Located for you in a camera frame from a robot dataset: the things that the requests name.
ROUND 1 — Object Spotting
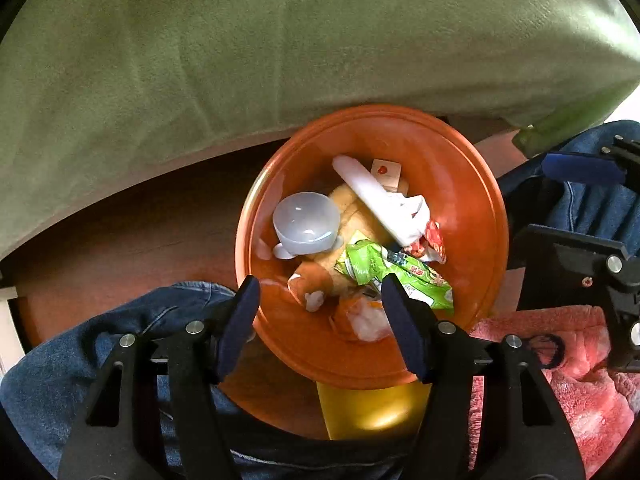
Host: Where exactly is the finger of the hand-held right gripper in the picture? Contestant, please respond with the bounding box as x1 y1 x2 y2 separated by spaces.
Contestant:
542 134 640 186
514 224 632 311

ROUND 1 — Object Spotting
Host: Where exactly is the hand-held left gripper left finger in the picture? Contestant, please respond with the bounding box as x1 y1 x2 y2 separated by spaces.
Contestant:
57 275 262 480

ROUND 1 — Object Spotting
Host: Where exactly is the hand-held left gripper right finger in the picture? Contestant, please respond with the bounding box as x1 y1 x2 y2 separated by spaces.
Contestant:
380 272 587 480

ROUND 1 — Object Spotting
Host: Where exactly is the green snack packet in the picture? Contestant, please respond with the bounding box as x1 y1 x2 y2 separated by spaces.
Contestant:
334 230 455 317

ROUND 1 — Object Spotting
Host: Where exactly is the red and white carton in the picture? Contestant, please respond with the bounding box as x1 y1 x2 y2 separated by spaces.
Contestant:
402 220 447 264

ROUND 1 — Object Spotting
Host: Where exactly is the white tissue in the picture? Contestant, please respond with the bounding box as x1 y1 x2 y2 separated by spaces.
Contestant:
377 192 431 243

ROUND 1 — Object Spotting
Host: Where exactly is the translucent plastic cup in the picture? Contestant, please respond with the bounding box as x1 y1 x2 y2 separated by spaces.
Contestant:
271 191 346 260

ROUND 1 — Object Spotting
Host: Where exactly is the orange round bin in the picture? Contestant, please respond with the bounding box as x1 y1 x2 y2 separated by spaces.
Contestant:
235 105 510 391

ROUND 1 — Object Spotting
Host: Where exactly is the white plastic bottle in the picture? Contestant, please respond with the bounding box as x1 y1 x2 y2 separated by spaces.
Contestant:
332 155 401 211

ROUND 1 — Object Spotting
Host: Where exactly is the person's right jeans leg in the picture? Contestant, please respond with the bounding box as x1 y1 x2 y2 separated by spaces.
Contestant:
497 120 640 246

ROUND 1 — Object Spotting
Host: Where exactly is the person's jeans leg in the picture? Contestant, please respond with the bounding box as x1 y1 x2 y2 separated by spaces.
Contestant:
0 281 421 480
497 120 640 246

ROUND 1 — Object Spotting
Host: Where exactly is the yellow plastic object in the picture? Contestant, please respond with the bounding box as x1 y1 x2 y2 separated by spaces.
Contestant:
316 380 432 442

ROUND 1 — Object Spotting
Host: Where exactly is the pink fleece cloth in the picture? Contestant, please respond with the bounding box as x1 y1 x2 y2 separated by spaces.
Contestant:
470 304 640 480

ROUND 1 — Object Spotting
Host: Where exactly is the person's left jeans leg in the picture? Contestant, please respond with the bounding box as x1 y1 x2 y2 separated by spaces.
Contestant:
0 281 421 480

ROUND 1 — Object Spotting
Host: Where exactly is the green fleece bed blanket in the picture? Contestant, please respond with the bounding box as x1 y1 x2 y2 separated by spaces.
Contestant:
0 0 640 261

